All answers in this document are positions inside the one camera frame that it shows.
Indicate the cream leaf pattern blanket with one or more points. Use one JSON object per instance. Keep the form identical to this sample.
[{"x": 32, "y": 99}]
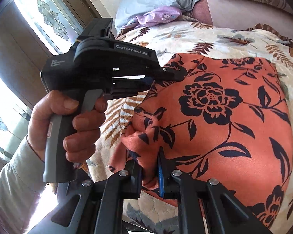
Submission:
[{"x": 212, "y": 42}]

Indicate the orange black floral garment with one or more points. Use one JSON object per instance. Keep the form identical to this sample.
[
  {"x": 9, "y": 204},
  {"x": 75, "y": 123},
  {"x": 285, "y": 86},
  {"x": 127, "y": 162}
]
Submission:
[{"x": 227, "y": 119}]

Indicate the grey sleeve forearm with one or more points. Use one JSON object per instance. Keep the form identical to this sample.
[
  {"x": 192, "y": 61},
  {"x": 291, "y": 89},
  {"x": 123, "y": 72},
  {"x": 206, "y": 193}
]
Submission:
[{"x": 21, "y": 184}]

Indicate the stained glass wooden window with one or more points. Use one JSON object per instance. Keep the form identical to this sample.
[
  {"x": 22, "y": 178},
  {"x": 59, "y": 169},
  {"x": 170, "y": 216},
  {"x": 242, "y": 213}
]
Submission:
[{"x": 31, "y": 31}]

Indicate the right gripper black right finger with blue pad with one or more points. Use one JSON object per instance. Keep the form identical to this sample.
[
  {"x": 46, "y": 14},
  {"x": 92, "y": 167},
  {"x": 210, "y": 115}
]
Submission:
[{"x": 204, "y": 206}]

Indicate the purple floral cloth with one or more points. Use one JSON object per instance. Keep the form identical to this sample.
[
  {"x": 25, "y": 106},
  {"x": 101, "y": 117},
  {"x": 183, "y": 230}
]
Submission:
[{"x": 160, "y": 15}]

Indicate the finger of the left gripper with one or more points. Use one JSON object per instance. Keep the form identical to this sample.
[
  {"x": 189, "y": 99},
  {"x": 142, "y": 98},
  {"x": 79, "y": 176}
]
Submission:
[
  {"x": 144, "y": 84},
  {"x": 170, "y": 74}
]

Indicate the person left hand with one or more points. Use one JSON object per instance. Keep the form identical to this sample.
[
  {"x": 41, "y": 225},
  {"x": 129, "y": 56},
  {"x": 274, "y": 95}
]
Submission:
[{"x": 53, "y": 127}]

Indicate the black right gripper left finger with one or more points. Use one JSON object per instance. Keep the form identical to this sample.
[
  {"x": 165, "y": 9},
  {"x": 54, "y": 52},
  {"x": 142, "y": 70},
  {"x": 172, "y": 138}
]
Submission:
[{"x": 85, "y": 206}]

